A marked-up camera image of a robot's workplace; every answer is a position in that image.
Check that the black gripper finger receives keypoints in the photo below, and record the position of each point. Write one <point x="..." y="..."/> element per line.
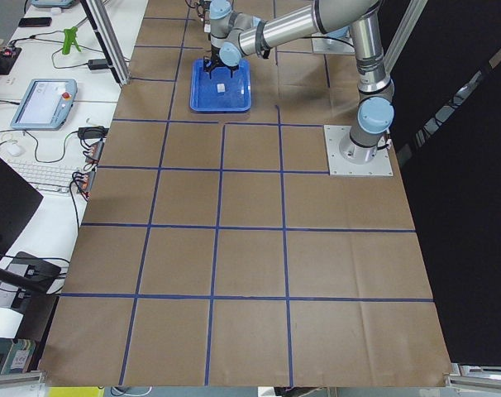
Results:
<point x="233" y="69"/>
<point x="208" y="66"/>

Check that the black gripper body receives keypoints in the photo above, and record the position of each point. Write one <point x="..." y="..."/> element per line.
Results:
<point x="214" y="54"/>

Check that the blue plastic tray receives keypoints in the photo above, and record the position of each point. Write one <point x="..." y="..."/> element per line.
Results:
<point x="204" y="96"/>

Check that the black power adapter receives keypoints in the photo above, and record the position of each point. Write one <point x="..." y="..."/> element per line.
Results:
<point x="97" y="64"/>

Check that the teach pendant tablet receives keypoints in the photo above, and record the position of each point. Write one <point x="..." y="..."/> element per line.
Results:
<point x="45" y="105"/>

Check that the black smartphone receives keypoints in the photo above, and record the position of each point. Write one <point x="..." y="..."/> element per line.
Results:
<point x="34" y="22"/>

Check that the white keyboard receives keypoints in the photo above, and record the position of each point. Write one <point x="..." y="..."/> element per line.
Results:
<point x="47" y="179"/>

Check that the white computer mouse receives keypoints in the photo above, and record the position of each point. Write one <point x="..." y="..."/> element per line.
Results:
<point x="15" y="150"/>

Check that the black monitor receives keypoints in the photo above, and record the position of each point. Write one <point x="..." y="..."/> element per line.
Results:
<point x="18" y="203"/>

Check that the aluminium frame post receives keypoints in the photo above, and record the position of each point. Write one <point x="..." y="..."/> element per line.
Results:
<point x="102" y="27"/>

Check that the green handled reacher grabber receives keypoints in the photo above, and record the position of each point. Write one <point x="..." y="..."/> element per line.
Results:
<point x="70" y="39"/>

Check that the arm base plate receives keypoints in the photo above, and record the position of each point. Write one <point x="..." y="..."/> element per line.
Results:
<point x="347" y="159"/>

